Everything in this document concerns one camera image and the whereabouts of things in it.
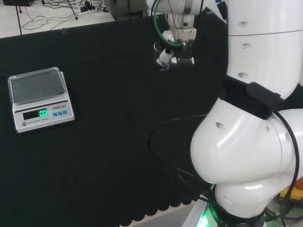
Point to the white power strip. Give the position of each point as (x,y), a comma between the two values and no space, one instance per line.
(91,11)

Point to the yellow stop button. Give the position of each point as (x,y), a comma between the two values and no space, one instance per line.
(292,192)

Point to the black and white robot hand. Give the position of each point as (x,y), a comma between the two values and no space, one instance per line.
(183,45)

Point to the black bench cloth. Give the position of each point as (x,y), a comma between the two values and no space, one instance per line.
(106,123)

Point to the black tripod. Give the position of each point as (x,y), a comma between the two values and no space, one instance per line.
(72,8)

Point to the white electronic balance steel pan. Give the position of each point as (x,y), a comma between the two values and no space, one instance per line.
(40,101)

